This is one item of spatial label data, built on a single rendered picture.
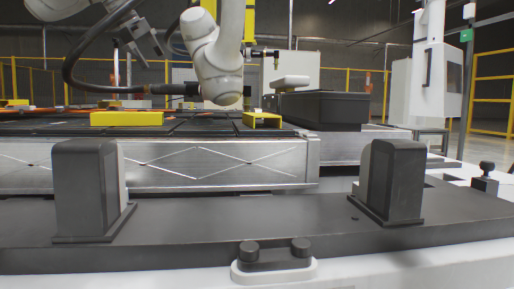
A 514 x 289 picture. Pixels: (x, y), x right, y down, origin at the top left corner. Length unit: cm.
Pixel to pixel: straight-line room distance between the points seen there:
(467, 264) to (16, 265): 65
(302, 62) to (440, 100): 302
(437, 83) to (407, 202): 291
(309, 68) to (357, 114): 486
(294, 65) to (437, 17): 277
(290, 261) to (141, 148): 34
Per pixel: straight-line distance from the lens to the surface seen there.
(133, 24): 104
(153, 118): 67
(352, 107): 74
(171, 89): 109
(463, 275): 54
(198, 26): 73
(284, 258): 38
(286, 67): 544
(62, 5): 101
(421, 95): 340
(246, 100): 101
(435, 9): 378
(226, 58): 64
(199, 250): 40
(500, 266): 60
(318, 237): 42
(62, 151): 40
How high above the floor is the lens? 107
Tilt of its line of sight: 6 degrees down
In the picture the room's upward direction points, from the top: 1 degrees clockwise
